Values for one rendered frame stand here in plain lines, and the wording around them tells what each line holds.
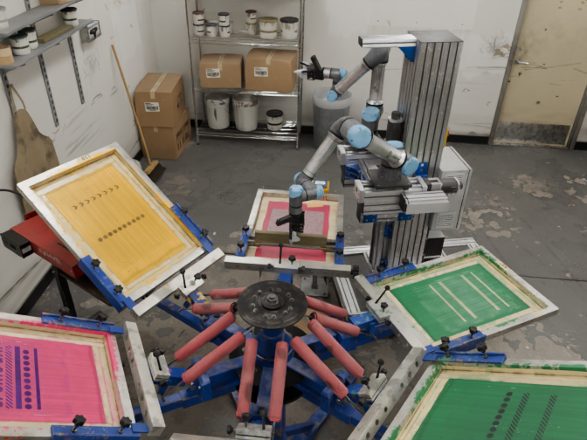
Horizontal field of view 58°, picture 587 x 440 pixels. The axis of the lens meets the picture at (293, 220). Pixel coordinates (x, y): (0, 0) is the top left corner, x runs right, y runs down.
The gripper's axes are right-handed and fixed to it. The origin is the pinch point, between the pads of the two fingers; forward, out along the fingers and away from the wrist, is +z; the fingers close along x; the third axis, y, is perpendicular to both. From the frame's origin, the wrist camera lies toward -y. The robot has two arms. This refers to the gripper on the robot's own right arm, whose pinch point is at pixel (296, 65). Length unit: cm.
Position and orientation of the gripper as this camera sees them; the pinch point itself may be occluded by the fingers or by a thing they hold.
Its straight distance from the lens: 381.1
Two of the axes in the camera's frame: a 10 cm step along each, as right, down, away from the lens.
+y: 0.2, 7.5, 6.6
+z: -9.5, -1.8, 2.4
